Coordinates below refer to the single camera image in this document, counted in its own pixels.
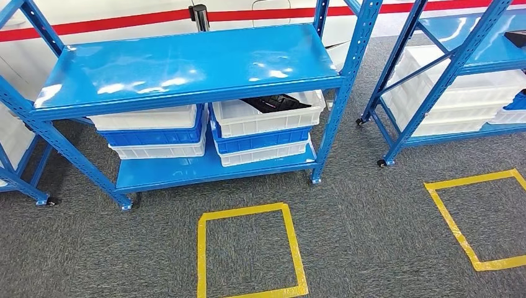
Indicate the black plastic car part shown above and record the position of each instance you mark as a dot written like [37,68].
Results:
[517,38]
[275,103]

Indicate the blue plastic bin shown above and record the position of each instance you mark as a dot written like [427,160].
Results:
[152,137]
[263,143]

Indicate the yellow floor tape square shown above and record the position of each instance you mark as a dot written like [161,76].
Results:
[201,255]
[472,179]

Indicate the black topped stanchion post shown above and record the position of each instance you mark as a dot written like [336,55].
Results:
[200,18]

